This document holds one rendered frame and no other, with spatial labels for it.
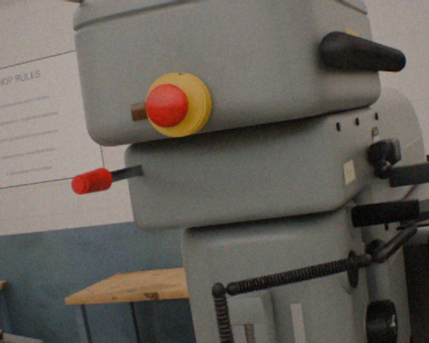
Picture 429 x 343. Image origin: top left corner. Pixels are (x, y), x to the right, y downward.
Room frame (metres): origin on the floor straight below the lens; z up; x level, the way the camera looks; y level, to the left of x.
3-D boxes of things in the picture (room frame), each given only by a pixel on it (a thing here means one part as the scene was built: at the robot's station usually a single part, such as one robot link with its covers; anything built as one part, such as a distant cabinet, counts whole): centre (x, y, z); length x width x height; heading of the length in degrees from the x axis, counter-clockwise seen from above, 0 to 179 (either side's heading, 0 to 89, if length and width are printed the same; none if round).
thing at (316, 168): (1.09, -0.07, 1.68); 0.34 x 0.24 x 0.10; 160
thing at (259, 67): (1.07, -0.06, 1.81); 0.47 x 0.26 x 0.16; 160
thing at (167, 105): (0.81, 0.03, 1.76); 0.04 x 0.03 x 0.04; 70
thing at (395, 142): (1.07, -0.20, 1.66); 0.12 x 0.04 x 0.04; 160
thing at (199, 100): (0.84, 0.02, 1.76); 0.06 x 0.02 x 0.06; 70
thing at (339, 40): (1.04, -0.20, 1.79); 0.45 x 0.04 x 0.04; 160
